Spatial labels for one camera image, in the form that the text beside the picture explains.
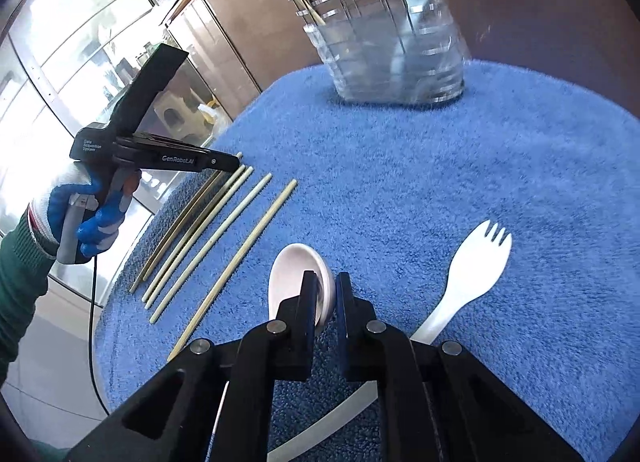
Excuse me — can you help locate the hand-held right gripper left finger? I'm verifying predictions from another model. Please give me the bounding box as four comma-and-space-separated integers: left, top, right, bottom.
65, 269, 321, 462

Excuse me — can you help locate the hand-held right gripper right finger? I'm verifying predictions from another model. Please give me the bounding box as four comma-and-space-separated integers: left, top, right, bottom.
335, 272, 586, 462

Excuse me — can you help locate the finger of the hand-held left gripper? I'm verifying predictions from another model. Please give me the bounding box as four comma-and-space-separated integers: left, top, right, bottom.
131, 133, 214, 153
116, 143, 242, 174

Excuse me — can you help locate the white plastic spork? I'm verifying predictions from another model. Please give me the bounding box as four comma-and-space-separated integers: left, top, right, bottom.
267, 219, 514, 462

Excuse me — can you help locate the clear acrylic utensil holder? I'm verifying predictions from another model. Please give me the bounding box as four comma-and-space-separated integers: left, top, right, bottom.
302, 0, 467, 106

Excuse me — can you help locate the person's left forearm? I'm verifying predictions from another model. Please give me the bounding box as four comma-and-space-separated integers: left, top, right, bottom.
0, 214, 62, 385

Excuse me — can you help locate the person's left hand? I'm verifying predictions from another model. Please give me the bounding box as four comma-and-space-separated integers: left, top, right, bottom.
29, 161, 143, 259

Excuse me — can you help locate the plastic bag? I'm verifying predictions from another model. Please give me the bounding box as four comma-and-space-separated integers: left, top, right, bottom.
196, 101, 235, 139

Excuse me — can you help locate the glass sliding door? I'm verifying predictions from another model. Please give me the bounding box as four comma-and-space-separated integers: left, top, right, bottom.
0, 0, 173, 293

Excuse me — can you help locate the brown kitchen base cabinet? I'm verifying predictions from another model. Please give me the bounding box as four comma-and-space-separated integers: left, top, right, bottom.
164, 0, 640, 120

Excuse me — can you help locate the blue towel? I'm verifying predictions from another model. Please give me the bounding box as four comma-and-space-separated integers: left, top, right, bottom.
92, 59, 640, 462

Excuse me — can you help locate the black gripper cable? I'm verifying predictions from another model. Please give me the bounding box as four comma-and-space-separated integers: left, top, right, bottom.
88, 254, 111, 420

